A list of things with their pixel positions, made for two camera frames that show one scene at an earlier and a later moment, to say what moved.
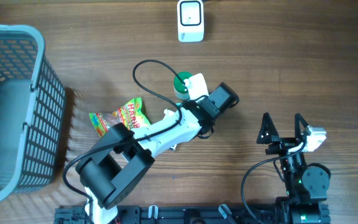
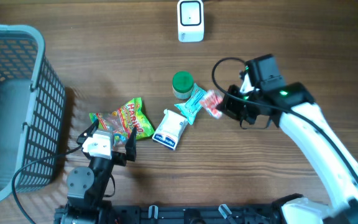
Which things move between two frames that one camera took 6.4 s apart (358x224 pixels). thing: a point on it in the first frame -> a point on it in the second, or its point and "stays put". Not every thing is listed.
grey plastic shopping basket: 22,105 stays put
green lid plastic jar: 179,89 stays put
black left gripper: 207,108 -> 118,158
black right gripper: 282,144 -> 229,107
